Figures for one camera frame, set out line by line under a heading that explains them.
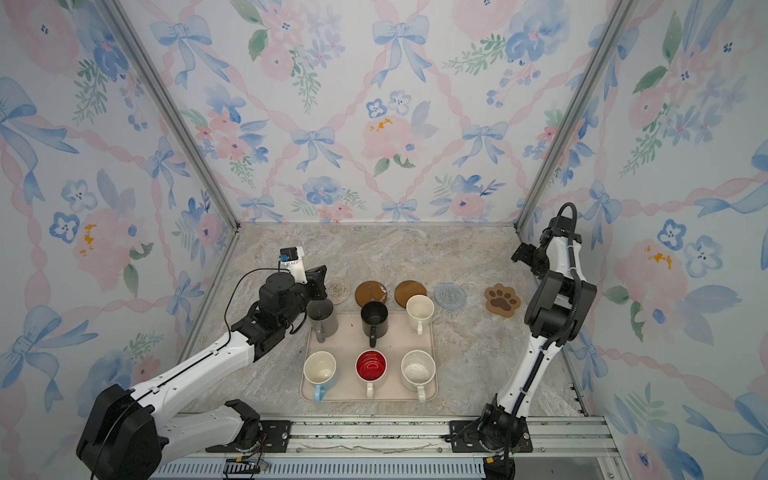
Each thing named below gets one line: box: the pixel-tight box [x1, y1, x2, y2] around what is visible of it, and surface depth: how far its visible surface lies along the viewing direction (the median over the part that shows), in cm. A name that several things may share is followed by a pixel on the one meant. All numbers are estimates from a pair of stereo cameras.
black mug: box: [360, 301, 389, 348], surface depth 88 cm
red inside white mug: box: [355, 349, 388, 399], surface depth 81 cm
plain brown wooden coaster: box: [394, 280, 427, 309], surface depth 103 cm
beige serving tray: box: [300, 312, 439, 402], surface depth 84 cm
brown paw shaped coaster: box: [484, 283, 522, 318], surface depth 100 cm
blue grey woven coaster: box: [433, 282, 467, 311], surface depth 102 cm
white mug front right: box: [400, 349, 437, 403], surface depth 80 cm
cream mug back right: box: [406, 294, 435, 335], surface depth 90 cm
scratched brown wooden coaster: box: [355, 280, 388, 308], surface depth 103 cm
